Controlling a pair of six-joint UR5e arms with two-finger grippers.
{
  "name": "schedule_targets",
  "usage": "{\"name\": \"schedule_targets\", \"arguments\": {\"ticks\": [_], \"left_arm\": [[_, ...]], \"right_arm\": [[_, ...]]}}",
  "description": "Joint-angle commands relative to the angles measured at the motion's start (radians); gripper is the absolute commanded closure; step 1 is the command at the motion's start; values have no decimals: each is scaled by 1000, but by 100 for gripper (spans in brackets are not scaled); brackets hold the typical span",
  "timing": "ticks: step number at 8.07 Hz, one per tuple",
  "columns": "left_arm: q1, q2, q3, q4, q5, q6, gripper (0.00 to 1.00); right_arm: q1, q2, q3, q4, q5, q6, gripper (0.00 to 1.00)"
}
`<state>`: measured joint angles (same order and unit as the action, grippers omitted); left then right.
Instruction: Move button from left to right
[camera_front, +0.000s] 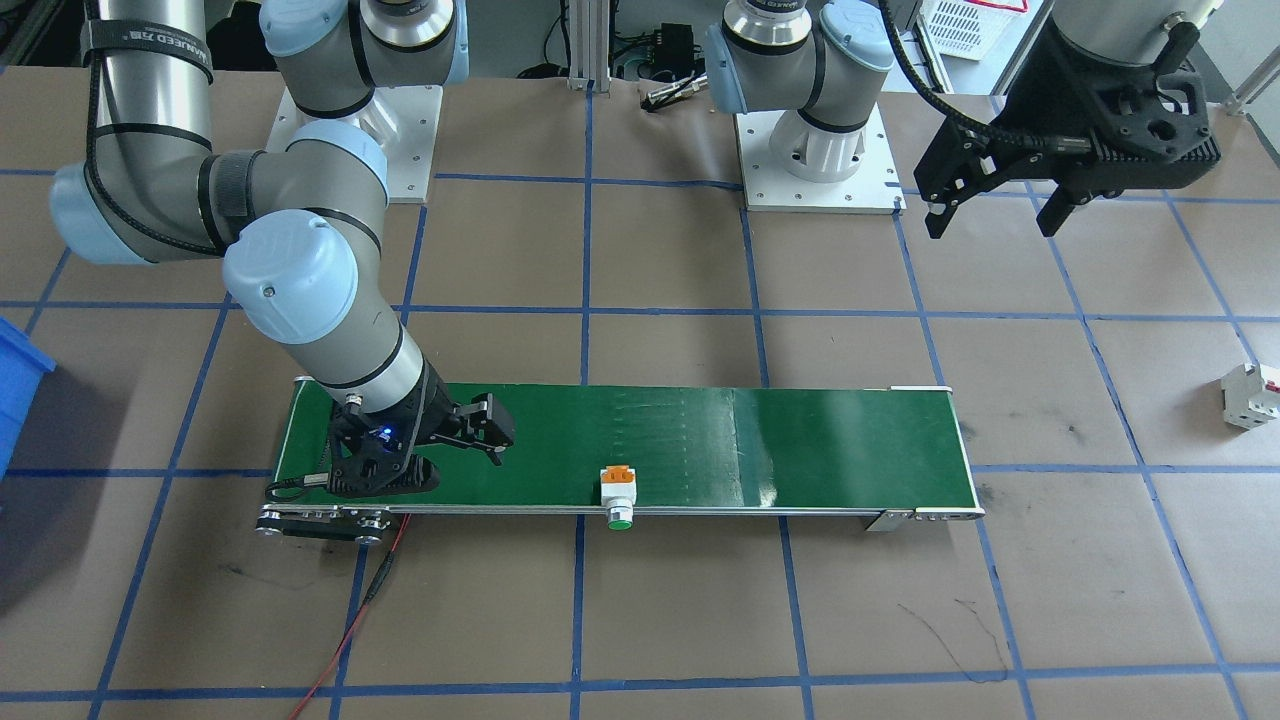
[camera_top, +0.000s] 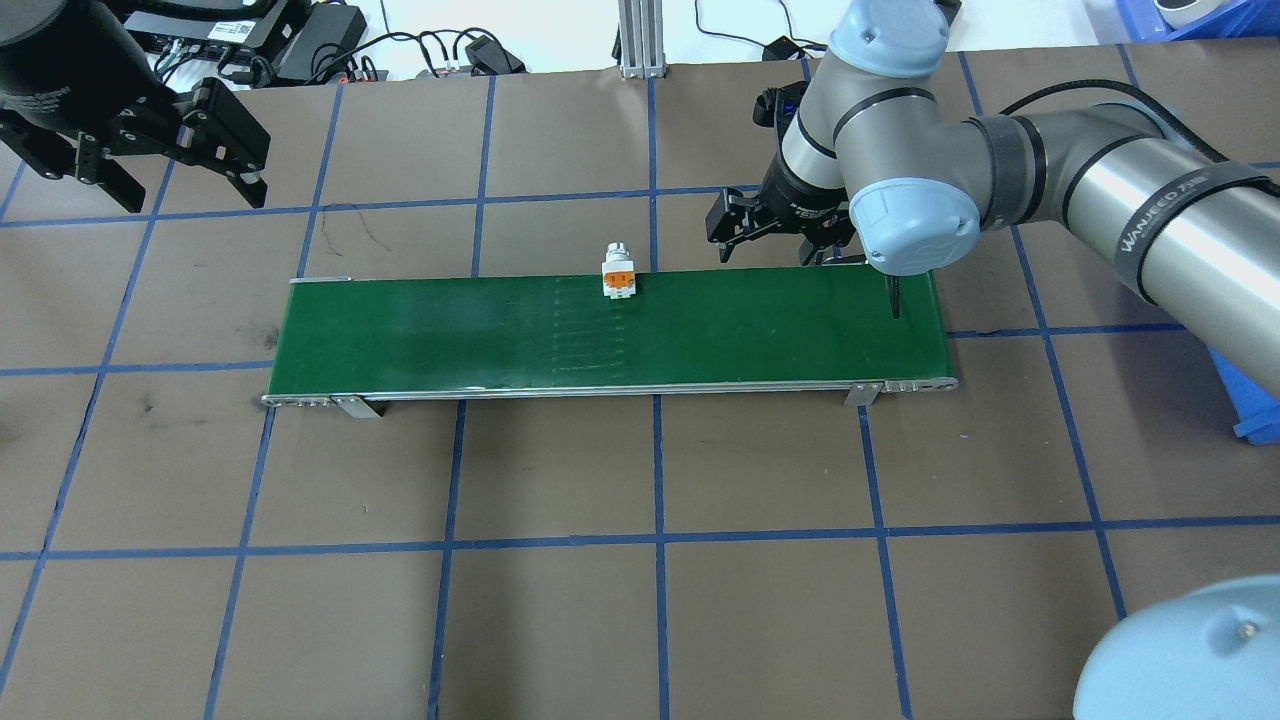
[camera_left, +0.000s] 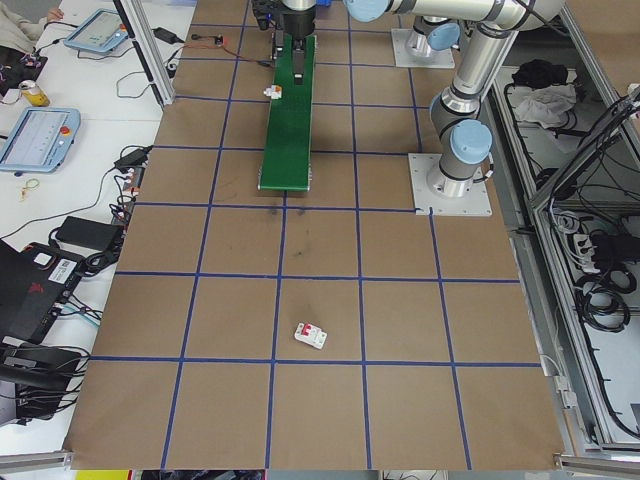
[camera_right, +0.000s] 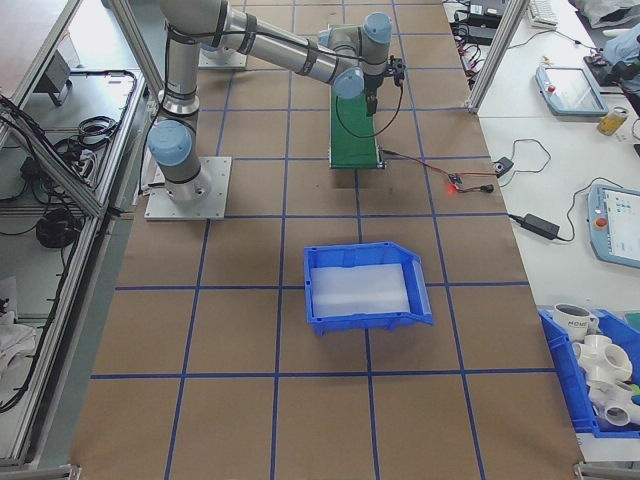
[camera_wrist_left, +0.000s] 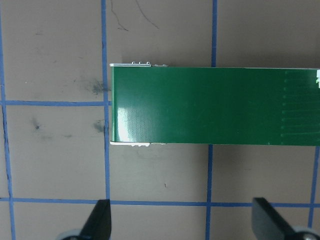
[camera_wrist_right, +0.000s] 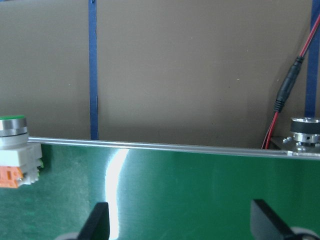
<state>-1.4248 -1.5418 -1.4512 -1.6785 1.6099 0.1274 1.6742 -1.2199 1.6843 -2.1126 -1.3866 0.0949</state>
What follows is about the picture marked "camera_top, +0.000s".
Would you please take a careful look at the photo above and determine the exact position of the small white component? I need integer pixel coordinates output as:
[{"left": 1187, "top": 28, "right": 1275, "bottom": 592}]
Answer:
[{"left": 600, "top": 241, "right": 642, "bottom": 300}]

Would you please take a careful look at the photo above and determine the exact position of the black electronics box with label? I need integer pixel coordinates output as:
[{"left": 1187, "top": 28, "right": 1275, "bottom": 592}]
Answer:
[{"left": 124, "top": 0, "right": 311, "bottom": 61}]

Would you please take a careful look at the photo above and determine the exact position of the large black power brick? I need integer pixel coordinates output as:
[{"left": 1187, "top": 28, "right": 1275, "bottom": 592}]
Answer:
[{"left": 274, "top": 4, "right": 367, "bottom": 83}]

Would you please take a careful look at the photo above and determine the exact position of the green conveyor belt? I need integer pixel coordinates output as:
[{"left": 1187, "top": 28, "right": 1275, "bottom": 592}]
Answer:
[{"left": 262, "top": 255, "right": 959, "bottom": 419}]

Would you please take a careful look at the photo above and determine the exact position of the blue plastic crate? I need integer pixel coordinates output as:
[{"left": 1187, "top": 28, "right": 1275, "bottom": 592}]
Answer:
[{"left": 1114, "top": 0, "right": 1280, "bottom": 47}]

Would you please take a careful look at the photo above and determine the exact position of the blue plastic bin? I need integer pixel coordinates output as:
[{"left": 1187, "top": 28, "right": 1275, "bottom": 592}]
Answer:
[{"left": 1205, "top": 345, "right": 1280, "bottom": 446}]

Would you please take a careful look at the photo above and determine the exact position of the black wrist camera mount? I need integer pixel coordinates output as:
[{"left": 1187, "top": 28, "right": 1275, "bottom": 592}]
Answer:
[{"left": 752, "top": 85, "right": 809, "bottom": 153}]

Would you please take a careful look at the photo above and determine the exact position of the aluminium profile post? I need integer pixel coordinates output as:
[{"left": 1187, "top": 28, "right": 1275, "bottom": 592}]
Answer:
[{"left": 615, "top": 0, "right": 669, "bottom": 80}]

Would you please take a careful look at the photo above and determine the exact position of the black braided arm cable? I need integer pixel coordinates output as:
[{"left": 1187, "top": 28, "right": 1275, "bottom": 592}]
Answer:
[{"left": 998, "top": 78, "right": 1233, "bottom": 163}]

